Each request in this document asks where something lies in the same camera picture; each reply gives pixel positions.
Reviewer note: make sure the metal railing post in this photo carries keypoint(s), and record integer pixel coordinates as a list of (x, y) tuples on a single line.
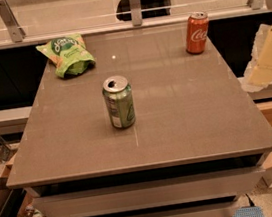
[(15, 31), (255, 4), (136, 13)]

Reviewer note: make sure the green soda can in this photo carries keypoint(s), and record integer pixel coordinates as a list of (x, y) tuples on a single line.
[(119, 102)]

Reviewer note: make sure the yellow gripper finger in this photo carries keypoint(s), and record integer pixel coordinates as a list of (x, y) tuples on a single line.
[(258, 73)]

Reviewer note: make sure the right metal railing post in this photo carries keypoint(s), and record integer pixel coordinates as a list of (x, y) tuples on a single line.
[(255, 4)]

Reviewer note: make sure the middle metal railing post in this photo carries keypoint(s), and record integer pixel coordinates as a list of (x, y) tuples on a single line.
[(136, 13)]

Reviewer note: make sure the grey drawer cabinet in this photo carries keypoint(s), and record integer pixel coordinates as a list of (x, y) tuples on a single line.
[(197, 144)]

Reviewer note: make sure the left metal railing post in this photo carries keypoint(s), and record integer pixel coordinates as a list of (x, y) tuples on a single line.
[(15, 31)]

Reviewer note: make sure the blue perforated object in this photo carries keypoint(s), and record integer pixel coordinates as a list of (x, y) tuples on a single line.
[(249, 212)]

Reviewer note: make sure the orange coke can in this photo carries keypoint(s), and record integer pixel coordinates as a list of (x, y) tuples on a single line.
[(196, 35)]

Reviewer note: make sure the green rice chip bag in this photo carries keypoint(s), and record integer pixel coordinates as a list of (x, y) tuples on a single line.
[(68, 54)]

